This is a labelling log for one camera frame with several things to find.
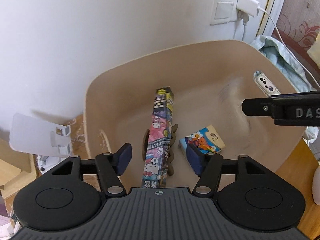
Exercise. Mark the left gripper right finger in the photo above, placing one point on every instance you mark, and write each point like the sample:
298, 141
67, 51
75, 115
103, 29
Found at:
208, 168

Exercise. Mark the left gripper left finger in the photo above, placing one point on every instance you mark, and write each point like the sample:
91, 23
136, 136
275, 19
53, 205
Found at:
110, 166

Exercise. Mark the colourful cartoon tissue pack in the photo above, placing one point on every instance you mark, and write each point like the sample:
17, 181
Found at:
207, 140

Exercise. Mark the long colourful cartoon box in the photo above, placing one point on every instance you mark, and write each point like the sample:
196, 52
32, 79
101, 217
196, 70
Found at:
158, 158

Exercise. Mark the white phone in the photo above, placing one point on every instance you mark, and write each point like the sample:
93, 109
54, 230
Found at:
264, 83

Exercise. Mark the white phone stand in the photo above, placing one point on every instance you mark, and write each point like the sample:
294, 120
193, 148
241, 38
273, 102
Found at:
49, 142

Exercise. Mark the light blue crumpled bedding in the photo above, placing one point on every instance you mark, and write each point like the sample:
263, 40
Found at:
275, 51

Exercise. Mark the round white power strip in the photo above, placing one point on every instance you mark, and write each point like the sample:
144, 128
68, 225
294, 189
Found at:
316, 186

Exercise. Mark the beige plastic storage bin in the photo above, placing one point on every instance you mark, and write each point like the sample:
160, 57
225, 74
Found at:
209, 81

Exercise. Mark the cardboard box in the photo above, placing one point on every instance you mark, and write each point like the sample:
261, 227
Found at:
17, 170

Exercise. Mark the white wall charger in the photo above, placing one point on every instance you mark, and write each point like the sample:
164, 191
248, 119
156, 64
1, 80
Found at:
250, 7

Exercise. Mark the white wall switch plate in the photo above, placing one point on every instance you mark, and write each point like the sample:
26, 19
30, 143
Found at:
224, 11

